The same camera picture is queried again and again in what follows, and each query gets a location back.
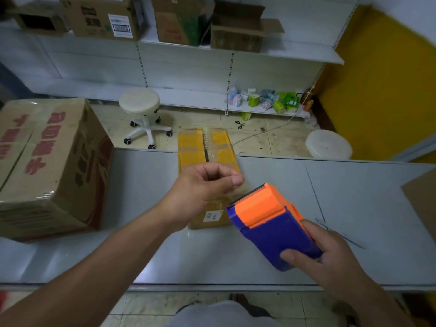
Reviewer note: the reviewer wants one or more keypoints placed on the person's left hand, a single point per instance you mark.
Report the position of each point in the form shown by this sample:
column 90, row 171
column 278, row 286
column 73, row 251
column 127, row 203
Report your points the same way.
column 194, row 194

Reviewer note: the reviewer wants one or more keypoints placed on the person's right hand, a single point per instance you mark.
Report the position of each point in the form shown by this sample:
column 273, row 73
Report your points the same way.
column 332, row 260

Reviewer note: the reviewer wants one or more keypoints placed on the person's left thumb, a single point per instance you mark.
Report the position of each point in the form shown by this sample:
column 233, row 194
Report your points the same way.
column 229, row 182

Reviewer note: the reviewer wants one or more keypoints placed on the person's right thumb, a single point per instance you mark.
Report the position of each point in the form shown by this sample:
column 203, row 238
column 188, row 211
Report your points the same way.
column 297, row 257

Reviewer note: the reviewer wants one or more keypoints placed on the clear packing tape strip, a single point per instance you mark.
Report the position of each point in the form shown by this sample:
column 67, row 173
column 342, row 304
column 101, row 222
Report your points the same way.
column 236, row 194

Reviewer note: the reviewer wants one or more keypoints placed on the blue and orange tape dispenser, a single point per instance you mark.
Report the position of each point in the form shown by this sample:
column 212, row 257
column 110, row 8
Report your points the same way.
column 269, row 224

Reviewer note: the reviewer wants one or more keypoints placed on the person's left forearm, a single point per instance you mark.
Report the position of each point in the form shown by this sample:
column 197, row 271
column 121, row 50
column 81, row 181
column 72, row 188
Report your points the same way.
column 88, row 279

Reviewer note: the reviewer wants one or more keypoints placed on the person's right forearm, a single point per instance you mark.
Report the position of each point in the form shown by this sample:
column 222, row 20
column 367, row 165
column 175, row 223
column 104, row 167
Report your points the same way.
column 378, row 303

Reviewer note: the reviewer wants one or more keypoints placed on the small yellow-taped cardboard box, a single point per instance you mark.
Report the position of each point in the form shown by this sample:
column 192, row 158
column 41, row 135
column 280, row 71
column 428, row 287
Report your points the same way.
column 197, row 149

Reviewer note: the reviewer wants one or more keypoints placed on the black scissors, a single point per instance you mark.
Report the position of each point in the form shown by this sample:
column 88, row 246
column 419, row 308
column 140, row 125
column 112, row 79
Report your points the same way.
column 241, row 124

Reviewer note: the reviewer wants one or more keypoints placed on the pile of small colourful packets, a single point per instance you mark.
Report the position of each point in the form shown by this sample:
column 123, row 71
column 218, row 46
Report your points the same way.
column 269, row 100

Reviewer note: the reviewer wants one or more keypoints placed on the person's grey shorts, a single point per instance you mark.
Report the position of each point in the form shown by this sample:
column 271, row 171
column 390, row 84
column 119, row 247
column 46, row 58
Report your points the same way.
column 221, row 315

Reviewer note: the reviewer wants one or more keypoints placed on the white round plastic stool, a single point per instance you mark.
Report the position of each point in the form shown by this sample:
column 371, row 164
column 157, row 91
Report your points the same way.
column 327, row 144

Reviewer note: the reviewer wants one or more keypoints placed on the orange bottle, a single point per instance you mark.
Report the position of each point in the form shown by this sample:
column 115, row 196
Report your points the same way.
column 308, row 105

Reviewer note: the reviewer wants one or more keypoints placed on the white wheeled stool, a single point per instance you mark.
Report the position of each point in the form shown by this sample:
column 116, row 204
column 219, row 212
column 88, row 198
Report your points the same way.
column 140, row 103

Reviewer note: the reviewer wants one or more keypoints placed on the white metal shelf unit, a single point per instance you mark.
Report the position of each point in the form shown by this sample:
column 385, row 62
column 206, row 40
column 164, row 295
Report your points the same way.
column 190, row 69

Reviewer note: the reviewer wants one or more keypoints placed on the flat brown cardboard sheet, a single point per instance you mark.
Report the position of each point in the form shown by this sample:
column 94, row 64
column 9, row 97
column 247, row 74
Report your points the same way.
column 422, row 200

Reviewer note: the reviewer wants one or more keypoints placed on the brown open-flap cardboard box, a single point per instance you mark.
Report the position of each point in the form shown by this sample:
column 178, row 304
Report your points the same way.
column 238, row 32

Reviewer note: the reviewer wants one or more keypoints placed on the red and green cardboard box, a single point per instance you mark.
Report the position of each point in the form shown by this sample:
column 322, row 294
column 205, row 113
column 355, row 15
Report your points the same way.
column 180, row 22

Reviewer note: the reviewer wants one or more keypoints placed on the large red-printed cardboard box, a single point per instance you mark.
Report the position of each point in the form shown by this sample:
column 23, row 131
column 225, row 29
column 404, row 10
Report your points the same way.
column 51, row 166

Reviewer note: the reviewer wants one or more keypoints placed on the cardboard box with white label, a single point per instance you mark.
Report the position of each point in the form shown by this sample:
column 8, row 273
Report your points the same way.
column 102, row 18

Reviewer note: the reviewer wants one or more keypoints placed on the dark open cardboard box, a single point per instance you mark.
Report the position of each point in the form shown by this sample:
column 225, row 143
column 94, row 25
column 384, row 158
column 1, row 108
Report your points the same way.
column 40, row 20

